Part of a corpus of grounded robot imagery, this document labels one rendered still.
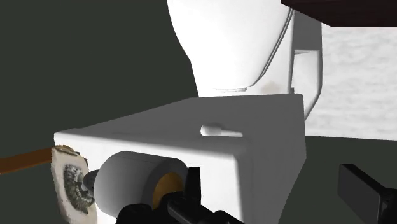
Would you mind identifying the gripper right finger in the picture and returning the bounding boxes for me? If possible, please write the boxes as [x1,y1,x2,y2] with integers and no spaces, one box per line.
[337,163,397,224]

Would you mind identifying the white toilet paper roll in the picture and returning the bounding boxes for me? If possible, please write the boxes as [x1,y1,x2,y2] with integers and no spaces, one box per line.
[93,150,190,218]

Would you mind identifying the white plate with dark pattern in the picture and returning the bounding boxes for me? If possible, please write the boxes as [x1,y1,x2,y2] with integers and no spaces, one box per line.
[50,144,100,224]

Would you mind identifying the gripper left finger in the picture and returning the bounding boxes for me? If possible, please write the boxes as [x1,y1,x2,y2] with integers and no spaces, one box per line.
[116,167,246,224]

